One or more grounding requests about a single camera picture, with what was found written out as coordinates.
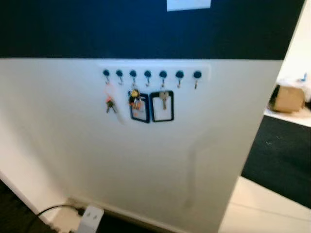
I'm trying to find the silver key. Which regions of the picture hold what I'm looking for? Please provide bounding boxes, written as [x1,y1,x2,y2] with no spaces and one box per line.
[160,91,169,110]

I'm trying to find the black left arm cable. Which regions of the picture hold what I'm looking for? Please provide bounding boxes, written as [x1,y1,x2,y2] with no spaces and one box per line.
[35,204,86,230]

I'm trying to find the key bunch with yellow tag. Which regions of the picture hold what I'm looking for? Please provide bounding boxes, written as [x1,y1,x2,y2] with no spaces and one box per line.
[128,89,143,111]

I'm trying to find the white paper sheet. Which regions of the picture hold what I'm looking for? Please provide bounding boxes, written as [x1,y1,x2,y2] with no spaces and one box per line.
[167,0,211,12]

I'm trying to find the black framed card holder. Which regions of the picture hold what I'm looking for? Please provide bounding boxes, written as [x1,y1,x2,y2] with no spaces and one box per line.
[129,90,151,124]
[150,91,174,123]

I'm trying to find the white hook rail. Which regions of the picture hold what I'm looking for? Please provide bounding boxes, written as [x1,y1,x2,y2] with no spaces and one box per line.
[97,65,211,84]

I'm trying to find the black floor mat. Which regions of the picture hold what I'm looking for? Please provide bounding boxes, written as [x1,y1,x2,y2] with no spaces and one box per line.
[241,115,311,208]

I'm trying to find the brown cardboard box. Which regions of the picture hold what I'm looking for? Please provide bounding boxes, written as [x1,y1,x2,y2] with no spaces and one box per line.
[269,84,306,114]

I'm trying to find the keys with orange lanyard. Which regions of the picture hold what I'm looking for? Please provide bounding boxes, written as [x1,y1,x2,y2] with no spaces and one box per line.
[104,83,118,115]

